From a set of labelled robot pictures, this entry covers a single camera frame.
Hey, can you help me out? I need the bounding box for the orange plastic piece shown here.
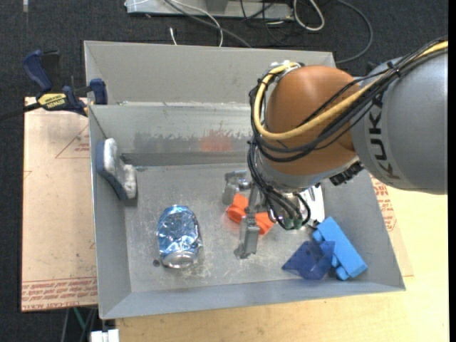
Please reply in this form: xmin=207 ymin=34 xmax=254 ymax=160
xmin=225 ymin=193 xmax=274 ymax=236

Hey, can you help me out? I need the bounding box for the white and blue shoe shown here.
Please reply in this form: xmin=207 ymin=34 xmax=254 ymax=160
xmin=95 ymin=138 xmax=138 ymax=202

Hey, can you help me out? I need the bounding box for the light blue toy block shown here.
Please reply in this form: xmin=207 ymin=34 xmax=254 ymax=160
xmin=311 ymin=216 xmax=369 ymax=282

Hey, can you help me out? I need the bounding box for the crushed blue metal can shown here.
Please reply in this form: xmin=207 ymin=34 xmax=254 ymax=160
xmin=155 ymin=204 xmax=204 ymax=270

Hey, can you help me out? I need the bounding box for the dark blue clear triangular piece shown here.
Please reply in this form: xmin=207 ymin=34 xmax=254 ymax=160
xmin=281 ymin=240 xmax=336 ymax=281

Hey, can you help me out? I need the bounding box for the brown cardboard board, red print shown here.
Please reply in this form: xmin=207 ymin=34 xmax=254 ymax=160
xmin=21 ymin=96 xmax=415 ymax=313

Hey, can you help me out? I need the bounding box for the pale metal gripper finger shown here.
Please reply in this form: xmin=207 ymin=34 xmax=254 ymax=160
xmin=222 ymin=170 xmax=252 ymax=206
xmin=233 ymin=214 xmax=261 ymax=260

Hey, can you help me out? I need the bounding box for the grey metal bin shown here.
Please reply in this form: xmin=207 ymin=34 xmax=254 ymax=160
xmin=83 ymin=40 xmax=407 ymax=321

